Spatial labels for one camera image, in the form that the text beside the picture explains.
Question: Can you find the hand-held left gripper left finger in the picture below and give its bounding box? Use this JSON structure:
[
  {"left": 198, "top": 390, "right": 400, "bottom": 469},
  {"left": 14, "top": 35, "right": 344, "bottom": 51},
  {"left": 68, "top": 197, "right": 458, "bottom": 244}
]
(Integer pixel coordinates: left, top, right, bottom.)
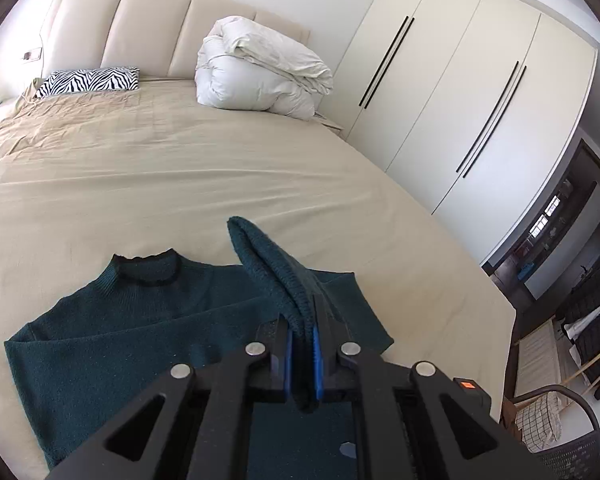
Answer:
[{"left": 45, "top": 316, "right": 294, "bottom": 480}]

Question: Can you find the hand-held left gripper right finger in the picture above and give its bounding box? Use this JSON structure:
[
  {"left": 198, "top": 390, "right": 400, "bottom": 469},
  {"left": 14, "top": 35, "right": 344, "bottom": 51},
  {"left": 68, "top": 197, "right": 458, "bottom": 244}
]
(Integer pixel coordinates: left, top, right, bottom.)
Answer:
[{"left": 311, "top": 294, "right": 556, "bottom": 480}]

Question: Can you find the dark teal knit sweater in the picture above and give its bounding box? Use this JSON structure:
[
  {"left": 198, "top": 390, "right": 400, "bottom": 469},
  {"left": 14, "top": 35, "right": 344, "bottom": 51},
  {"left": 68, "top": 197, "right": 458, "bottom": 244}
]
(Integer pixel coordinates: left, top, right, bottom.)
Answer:
[{"left": 4, "top": 216, "right": 396, "bottom": 480}]

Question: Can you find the checked white cloth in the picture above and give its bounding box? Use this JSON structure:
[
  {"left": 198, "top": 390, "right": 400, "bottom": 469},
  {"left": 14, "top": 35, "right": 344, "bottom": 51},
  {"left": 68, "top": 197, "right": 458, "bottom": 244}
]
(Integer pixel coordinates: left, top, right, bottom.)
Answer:
[{"left": 515, "top": 392, "right": 563, "bottom": 453}]

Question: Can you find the white slatted rack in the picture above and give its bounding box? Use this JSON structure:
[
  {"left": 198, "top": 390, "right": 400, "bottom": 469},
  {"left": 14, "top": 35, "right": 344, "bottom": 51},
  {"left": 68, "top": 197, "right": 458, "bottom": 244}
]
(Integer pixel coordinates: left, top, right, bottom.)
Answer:
[{"left": 512, "top": 322, "right": 572, "bottom": 401}]

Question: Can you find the dark wicker laundry basket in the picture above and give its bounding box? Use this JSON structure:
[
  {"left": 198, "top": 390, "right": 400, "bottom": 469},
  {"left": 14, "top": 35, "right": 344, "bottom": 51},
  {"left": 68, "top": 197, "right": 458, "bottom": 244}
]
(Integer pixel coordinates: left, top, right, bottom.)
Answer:
[{"left": 502, "top": 384, "right": 600, "bottom": 480}]

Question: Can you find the black quilted jacket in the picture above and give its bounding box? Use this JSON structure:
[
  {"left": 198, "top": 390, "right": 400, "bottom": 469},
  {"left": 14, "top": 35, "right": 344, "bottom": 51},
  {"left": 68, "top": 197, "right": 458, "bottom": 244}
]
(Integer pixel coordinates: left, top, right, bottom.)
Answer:
[{"left": 555, "top": 245, "right": 600, "bottom": 401}]

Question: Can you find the bed with beige sheet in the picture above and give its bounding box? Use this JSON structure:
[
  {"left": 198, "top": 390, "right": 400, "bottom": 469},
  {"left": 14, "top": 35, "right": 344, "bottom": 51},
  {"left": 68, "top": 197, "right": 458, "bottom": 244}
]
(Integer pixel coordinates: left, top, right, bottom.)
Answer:
[{"left": 0, "top": 77, "right": 518, "bottom": 480}]

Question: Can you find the folded white duvet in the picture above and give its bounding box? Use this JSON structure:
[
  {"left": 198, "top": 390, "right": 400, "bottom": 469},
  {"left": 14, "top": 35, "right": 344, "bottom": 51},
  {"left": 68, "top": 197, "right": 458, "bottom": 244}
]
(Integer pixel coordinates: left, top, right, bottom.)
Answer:
[{"left": 195, "top": 16, "right": 335, "bottom": 122}]

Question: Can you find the white wardrobe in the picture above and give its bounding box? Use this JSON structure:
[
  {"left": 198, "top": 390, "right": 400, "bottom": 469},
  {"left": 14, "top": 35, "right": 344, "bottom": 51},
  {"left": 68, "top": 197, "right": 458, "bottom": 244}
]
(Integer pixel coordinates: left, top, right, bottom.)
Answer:
[{"left": 332, "top": 0, "right": 598, "bottom": 266}]

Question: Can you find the zebra print pillow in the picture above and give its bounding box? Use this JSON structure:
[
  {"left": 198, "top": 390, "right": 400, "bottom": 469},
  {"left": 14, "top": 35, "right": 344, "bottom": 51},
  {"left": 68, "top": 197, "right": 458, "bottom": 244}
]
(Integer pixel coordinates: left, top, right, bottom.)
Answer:
[{"left": 34, "top": 66, "right": 141, "bottom": 99}]

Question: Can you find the cream padded headboard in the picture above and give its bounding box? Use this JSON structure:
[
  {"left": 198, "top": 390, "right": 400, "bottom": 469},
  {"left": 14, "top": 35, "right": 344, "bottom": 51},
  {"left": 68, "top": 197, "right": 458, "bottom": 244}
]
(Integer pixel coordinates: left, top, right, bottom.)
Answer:
[{"left": 40, "top": 0, "right": 312, "bottom": 83}]

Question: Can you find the black wardrobe handle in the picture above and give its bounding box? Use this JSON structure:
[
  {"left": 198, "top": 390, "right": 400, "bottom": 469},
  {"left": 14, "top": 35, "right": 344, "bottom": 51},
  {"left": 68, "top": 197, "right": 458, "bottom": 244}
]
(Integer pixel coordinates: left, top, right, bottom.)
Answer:
[
  {"left": 358, "top": 16, "right": 410, "bottom": 106},
  {"left": 455, "top": 61, "right": 520, "bottom": 172},
  {"left": 364, "top": 18, "right": 416, "bottom": 109},
  {"left": 461, "top": 66, "right": 527, "bottom": 178}
]

